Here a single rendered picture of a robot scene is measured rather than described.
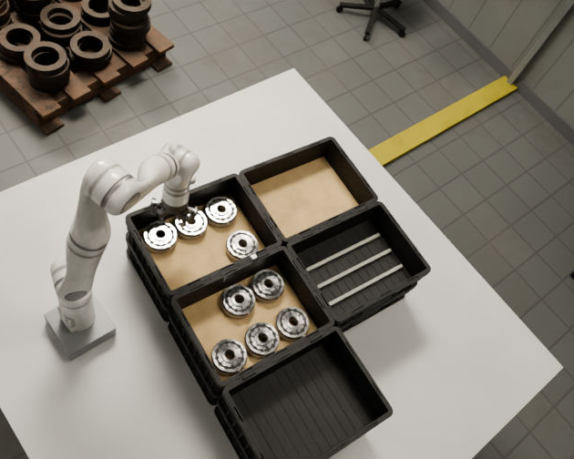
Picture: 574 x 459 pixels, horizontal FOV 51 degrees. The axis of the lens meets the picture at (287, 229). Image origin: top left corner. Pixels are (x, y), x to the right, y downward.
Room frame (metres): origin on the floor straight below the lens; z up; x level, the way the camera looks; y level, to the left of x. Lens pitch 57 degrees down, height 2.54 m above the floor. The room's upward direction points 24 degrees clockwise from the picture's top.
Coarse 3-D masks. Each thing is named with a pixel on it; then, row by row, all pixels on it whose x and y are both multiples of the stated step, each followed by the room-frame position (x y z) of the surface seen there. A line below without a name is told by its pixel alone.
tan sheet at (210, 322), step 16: (288, 288) 0.90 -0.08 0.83; (192, 304) 0.71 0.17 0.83; (208, 304) 0.73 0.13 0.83; (256, 304) 0.80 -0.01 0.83; (272, 304) 0.82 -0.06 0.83; (288, 304) 0.84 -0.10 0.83; (192, 320) 0.67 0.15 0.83; (208, 320) 0.69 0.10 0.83; (224, 320) 0.71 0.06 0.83; (240, 320) 0.73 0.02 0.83; (256, 320) 0.75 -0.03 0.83; (272, 320) 0.77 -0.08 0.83; (208, 336) 0.64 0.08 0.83; (224, 336) 0.66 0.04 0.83; (240, 336) 0.68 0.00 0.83; (208, 352) 0.59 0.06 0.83
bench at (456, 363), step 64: (192, 128) 1.43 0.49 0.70; (256, 128) 1.56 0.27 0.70; (320, 128) 1.70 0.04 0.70; (0, 192) 0.85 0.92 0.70; (64, 192) 0.95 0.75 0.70; (384, 192) 1.53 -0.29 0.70; (0, 256) 0.65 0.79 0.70; (448, 256) 1.37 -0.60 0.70; (0, 320) 0.47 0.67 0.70; (128, 320) 0.63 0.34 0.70; (384, 320) 1.01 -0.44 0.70; (448, 320) 1.11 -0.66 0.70; (512, 320) 1.22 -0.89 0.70; (0, 384) 0.30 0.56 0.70; (64, 384) 0.37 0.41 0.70; (128, 384) 0.45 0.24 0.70; (192, 384) 0.53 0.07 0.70; (384, 384) 0.79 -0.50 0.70; (448, 384) 0.88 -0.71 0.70; (512, 384) 0.98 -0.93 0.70; (64, 448) 0.22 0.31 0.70; (128, 448) 0.29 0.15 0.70; (192, 448) 0.36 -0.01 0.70; (384, 448) 0.59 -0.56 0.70; (448, 448) 0.68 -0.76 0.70
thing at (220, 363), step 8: (216, 344) 0.62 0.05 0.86; (224, 344) 0.63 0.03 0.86; (232, 344) 0.64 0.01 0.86; (240, 344) 0.64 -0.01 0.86; (216, 352) 0.59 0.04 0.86; (240, 352) 0.62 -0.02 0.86; (216, 360) 0.57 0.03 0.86; (240, 360) 0.60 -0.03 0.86; (224, 368) 0.56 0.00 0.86; (232, 368) 0.57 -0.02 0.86; (240, 368) 0.58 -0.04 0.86
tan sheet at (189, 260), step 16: (240, 208) 1.10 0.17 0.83; (192, 224) 0.97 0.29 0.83; (208, 224) 0.99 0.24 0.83; (240, 224) 1.04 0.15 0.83; (192, 240) 0.91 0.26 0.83; (208, 240) 0.93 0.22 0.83; (224, 240) 0.96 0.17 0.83; (160, 256) 0.81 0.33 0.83; (176, 256) 0.84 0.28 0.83; (192, 256) 0.86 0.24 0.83; (208, 256) 0.88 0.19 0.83; (224, 256) 0.91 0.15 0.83; (176, 272) 0.79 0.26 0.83; (192, 272) 0.81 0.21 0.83; (208, 272) 0.83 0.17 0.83; (176, 288) 0.74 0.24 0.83
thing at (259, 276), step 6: (264, 270) 0.90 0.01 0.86; (270, 270) 0.91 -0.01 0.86; (258, 276) 0.88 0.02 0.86; (264, 276) 0.88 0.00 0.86; (270, 276) 0.89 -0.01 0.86; (276, 276) 0.90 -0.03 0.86; (252, 282) 0.85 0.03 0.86; (258, 282) 0.85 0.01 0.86; (276, 282) 0.88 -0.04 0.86; (282, 282) 0.89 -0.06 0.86; (258, 288) 0.84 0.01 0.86; (276, 288) 0.86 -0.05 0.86; (282, 288) 0.87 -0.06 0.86; (258, 294) 0.82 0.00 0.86; (264, 294) 0.83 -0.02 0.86; (270, 294) 0.83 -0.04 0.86; (276, 294) 0.84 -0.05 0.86
